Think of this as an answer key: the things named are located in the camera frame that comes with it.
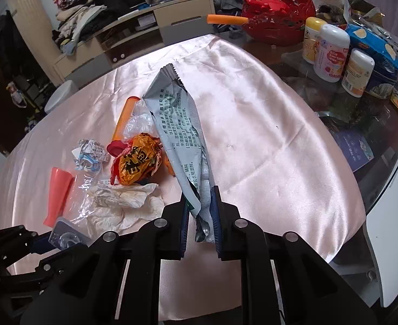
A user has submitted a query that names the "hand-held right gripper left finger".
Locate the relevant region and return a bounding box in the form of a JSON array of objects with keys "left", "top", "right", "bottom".
[{"left": 19, "top": 199, "right": 190, "bottom": 325}]

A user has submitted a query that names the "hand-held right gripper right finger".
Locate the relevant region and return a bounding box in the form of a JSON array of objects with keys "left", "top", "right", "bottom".
[{"left": 210, "top": 186, "right": 380, "bottom": 325}]

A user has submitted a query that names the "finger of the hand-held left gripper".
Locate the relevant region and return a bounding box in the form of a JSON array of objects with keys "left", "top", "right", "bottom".
[
  {"left": 0, "top": 225, "right": 56, "bottom": 262},
  {"left": 36, "top": 243, "right": 92, "bottom": 279}
]

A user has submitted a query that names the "silver blister pack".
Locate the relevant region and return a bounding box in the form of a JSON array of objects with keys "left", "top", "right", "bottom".
[{"left": 49, "top": 221, "right": 92, "bottom": 249}]

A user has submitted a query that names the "silver grey foil packet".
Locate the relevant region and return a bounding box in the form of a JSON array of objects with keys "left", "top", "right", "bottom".
[{"left": 142, "top": 64, "right": 217, "bottom": 243}]

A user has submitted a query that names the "white blue wrapper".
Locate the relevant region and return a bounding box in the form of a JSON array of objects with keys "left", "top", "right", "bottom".
[{"left": 71, "top": 138, "right": 109, "bottom": 174}]

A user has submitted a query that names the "orange candy tube red cap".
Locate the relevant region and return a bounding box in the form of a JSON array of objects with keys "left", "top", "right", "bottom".
[{"left": 106, "top": 96, "right": 141, "bottom": 157}]

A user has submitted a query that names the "pink plastic cone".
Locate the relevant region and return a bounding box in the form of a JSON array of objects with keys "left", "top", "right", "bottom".
[{"left": 43, "top": 167, "right": 75, "bottom": 227}]

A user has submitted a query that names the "flat clear plastic wrapper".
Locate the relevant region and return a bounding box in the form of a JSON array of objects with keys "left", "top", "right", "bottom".
[{"left": 64, "top": 173, "right": 100, "bottom": 220}]

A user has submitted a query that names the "crumpled white tissue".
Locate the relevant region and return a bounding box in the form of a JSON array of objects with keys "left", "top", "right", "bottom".
[{"left": 71, "top": 182, "right": 166, "bottom": 238}]

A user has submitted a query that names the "crumpled orange snack wrapper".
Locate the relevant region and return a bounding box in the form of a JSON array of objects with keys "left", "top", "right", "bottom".
[{"left": 110, "top": 133, "right": 176, "bottom": 187}]

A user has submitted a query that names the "pink satin pillow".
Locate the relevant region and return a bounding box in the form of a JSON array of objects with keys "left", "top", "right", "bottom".
[{"left": 0, "top": 34, "right": 367, "bottom": 324}]

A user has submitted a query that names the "crumpled clear plastic wrap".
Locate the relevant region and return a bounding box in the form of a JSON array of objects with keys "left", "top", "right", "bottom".
[{"left": 123, "top": 102, "right": 156, "bottom": 140}]

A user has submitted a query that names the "round white stool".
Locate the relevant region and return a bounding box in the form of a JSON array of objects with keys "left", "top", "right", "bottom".
[{"left": 44, "top": 80, "right": 80, "bottom": 114}]

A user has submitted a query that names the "blue booklet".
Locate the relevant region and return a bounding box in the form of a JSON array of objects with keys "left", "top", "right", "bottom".
[{"left": 331, "top": 129, "right": 376, "bottom": 173}]

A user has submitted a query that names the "white plastic stool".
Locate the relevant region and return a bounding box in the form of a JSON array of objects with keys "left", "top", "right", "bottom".
[{"left": 329, "top": 162, "right": 398, "bottom": 308}]

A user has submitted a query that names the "beige grey cabinet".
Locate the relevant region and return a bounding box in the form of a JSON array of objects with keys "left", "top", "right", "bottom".
[{"left": 52, "top": 0, "right": 216, "bottom": 87}]

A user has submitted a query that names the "white bottle orange label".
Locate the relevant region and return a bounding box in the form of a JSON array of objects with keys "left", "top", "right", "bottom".
[{"left": 341, "top": 48, "right": 376, "bottom": 99}]

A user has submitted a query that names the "white bottle yellow label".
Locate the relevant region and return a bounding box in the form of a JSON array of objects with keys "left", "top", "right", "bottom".
[{"left": 302, "top": 17, "right": 329, "bottom": 65}]

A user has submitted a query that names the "white bottle pink label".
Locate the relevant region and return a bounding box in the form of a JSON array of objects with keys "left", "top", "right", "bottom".
[{"left": 314, "top": 24, "right": 351, "bottom": 83}]

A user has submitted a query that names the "red plastic basket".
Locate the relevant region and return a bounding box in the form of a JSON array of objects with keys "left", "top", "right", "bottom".
[{"left": 242, "top": 0, "right": 317, "bottom": 47}]

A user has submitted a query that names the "blue round tin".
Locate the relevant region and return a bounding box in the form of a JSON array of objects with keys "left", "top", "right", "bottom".
[{"left": 365, "top": 63, "right": 398, "bottom": 100}]

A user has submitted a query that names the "pile of clothes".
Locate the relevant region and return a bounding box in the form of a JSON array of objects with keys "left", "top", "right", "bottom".
[{"left": 52, "top": 0, "right": 110, "bottom": 55}]

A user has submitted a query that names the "blue snack bag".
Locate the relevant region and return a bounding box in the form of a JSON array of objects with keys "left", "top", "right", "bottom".
[{"left": 345, "top": 24, "right": 398, "bottom": 73}]

